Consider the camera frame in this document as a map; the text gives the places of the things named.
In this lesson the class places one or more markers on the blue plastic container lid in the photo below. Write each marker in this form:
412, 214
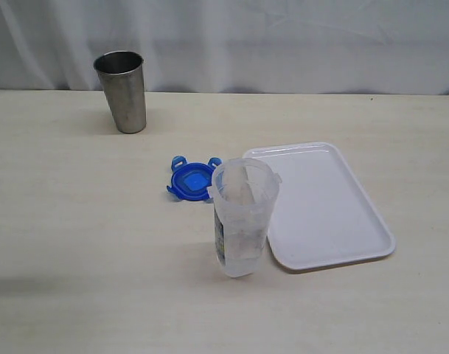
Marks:
189, 181

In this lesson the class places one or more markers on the stainless steel cup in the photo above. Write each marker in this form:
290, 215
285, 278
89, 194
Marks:
122, 80

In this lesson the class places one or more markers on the clear plastic container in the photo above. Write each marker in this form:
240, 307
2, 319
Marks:
244, 192

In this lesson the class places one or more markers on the white plastic tray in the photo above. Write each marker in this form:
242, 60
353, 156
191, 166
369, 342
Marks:
322, 217

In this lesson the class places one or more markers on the white backdrop curtain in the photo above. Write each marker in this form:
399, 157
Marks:
300, 47

